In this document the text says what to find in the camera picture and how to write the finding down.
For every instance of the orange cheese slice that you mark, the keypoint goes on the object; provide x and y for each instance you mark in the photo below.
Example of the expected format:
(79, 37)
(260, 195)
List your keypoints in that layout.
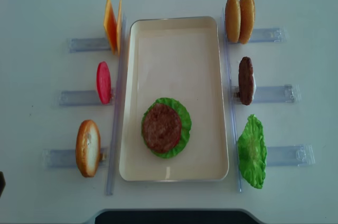
(110, 26)
(119, 26)

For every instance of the brown meat patty on tray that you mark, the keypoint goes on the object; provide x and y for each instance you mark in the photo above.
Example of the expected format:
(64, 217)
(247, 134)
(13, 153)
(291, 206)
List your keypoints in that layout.
(161, 128)

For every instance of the green lettuce leaf on tray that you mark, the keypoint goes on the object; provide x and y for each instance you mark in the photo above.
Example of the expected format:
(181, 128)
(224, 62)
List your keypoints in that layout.
(186, 126)

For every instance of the red tomato slice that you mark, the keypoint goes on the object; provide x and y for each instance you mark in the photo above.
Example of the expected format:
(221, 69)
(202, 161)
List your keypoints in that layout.
(103, 83)

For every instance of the standing brown meat patty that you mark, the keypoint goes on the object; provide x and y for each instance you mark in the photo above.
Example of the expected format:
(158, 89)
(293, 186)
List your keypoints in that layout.
(246, 81)

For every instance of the sliced bread piece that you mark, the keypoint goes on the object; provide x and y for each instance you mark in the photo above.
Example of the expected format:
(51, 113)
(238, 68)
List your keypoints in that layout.
(88, 148)

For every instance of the standing green lettuce leaf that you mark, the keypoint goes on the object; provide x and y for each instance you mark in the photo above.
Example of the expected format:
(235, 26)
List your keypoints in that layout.
(252, 152)

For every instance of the cream rectangular tray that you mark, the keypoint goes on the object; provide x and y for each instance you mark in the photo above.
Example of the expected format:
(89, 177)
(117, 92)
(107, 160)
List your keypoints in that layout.
(175, 58)

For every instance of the left golden bun half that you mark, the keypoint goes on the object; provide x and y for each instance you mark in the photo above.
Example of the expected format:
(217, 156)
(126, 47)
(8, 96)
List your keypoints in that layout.
(232, 20)

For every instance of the golden bun half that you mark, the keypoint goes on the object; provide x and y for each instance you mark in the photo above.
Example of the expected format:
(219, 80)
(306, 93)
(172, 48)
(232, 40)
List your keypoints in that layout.
(248, 14)
(232, 20)

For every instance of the right golden bun half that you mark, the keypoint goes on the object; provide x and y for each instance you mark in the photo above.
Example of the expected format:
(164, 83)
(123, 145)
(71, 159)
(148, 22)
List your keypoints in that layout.
(248, 14)

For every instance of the black base at bottom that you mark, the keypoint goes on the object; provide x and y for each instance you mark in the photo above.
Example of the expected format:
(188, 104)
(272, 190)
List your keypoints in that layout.
(174, 216)

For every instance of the dark object at left edge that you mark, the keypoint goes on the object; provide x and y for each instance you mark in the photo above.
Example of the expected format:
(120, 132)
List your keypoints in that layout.
(2, 183)

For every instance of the left long clear rail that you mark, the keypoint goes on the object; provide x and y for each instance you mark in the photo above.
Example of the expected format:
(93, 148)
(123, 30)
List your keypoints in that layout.
(109, 189)

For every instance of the long clear rail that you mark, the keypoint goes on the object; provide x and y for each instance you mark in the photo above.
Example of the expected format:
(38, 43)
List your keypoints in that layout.
(109, 189)
(230, 102)

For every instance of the right long clear rail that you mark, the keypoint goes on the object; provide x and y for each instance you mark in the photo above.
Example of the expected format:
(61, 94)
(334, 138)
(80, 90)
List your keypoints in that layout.
(230, 102)

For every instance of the clear tomato holder rail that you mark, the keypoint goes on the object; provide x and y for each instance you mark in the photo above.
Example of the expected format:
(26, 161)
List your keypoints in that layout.
(77, 98)

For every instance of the clear patty holder rail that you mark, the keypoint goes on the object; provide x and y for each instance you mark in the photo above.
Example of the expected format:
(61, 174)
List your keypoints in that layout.
(276, 94)

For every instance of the clear bun holder rail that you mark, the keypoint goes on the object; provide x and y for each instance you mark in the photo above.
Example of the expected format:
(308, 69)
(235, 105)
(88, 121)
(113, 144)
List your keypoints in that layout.
(274, 34)

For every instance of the clear bread holder rail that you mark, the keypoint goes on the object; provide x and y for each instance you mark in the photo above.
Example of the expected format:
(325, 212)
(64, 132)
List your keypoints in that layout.
(59, 159)

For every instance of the clear lettuce holder rail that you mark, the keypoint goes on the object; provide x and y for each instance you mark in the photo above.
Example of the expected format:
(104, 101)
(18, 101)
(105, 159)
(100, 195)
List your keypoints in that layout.
(296, 155)

